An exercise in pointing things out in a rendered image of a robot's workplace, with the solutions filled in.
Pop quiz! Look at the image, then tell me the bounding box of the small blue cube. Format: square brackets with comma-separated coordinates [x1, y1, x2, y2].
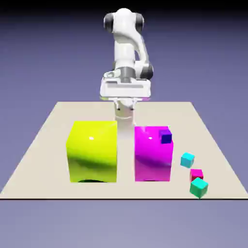
[158, 129, 173, 144]

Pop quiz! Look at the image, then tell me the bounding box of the small teal cube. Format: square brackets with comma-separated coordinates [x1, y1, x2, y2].
[189, 177, 209, 199]

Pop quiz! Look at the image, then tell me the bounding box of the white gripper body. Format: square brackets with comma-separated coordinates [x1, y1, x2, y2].
[99, 77, 152, 102]

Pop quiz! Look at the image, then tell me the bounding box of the large magenta box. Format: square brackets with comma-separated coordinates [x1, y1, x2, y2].
[134, 125, 174, 182]

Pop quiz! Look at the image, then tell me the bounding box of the small pink cube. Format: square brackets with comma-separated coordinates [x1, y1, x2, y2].
[189, 169, 204, 183]

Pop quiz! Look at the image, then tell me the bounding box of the small cyan cube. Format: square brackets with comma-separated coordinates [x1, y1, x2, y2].
[180, 152, 196, 169]

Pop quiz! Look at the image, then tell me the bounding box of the large yellow box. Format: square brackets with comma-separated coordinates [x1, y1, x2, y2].
[66, 120, 118, 183]

